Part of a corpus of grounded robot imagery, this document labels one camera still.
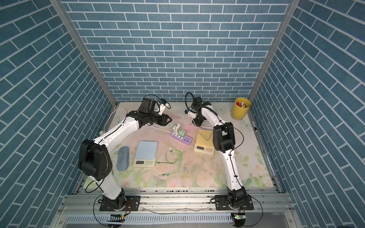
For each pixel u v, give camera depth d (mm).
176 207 733
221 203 733
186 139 959
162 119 770
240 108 990
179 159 889
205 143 956
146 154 890
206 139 961
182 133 943
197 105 801
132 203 732
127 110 1153
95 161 463
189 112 963
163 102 788
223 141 644
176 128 937
